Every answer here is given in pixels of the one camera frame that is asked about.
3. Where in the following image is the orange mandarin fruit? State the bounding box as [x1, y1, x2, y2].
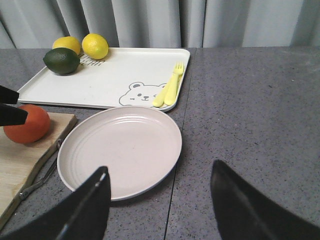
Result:
[3, 104, 51, 144]

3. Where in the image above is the yellow plastic fork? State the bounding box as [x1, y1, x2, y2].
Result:
[164, 61, 184, 106]

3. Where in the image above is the beige round plate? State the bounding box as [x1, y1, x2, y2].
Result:
[57, 106, 182, 202]

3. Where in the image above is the wooden cutting board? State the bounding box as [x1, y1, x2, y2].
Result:
[0, 112, 78, 228]

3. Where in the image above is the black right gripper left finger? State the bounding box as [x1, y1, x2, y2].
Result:
[1, 166, 111, 240]

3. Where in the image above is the white bear tray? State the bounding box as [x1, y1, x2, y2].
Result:
[18, 47, 190, 109]

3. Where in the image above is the grey curtain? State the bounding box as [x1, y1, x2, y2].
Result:
[0, 0, 320, 49]

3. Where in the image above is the yellow lemon left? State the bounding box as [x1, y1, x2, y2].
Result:
[52, 36, 81, 55]

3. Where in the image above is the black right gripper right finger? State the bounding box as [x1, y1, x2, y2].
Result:
[210, 160, 320, 240]

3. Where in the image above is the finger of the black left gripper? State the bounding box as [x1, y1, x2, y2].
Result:
[0, 85, 20, 104]
[0, 103, 28, 127]

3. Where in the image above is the dark green lime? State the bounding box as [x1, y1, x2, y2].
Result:
[43, 47, 80, 75]

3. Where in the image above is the yellow lemon right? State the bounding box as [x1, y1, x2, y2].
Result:
[81, 33, 109, 60]

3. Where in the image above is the yellow lemon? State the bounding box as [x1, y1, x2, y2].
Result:
[52, 36, 81, 55]
[81, 33, 109, 60]

